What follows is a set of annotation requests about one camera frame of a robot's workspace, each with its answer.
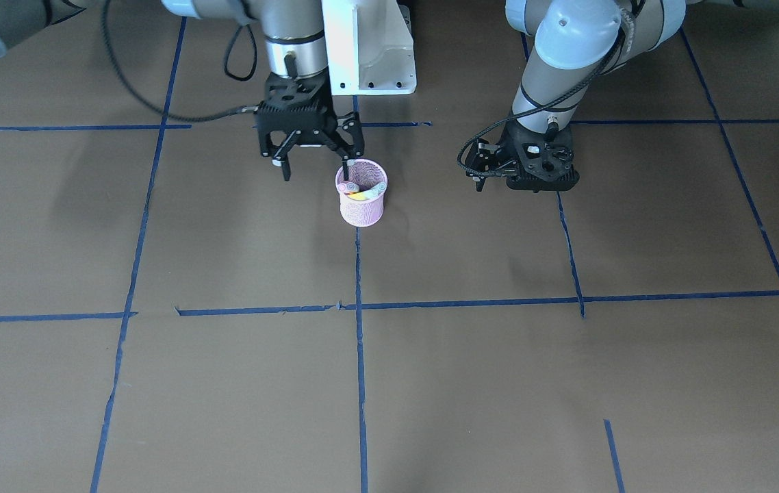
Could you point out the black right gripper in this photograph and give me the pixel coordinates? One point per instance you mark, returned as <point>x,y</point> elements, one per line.
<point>347,132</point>

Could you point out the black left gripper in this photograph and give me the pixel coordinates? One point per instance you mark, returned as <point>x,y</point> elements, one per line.
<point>484,162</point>

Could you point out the green highlighter pen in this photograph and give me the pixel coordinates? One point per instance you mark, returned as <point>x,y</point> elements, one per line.
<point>377,189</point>

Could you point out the yellow highlighter pen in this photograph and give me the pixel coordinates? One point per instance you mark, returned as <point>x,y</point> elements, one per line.
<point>360,196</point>

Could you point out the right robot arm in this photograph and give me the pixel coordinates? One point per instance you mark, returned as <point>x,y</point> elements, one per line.
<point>292,31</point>

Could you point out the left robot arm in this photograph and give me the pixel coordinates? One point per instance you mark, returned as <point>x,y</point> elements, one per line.
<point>574,42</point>

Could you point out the pink mesh pen holder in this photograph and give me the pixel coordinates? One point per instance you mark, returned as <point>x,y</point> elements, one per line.
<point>361,185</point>

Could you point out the white pillar with base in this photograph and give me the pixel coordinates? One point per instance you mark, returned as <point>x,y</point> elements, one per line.
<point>369,48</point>

